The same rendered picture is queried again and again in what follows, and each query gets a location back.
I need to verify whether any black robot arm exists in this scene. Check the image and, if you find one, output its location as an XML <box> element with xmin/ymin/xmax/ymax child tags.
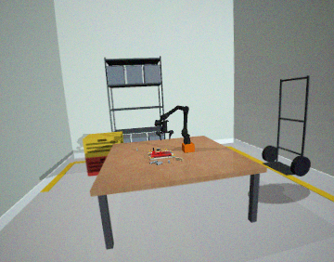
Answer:
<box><xmin>155</xmin><ymin>105</ymin><xmax>191</xmax><ymax>145</ymax></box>

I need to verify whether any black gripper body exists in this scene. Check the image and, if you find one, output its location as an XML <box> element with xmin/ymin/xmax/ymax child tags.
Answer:
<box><xmin>156</xmin><ymin>126</ymin><xmax>173</xmax><ymax>135</ymax></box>

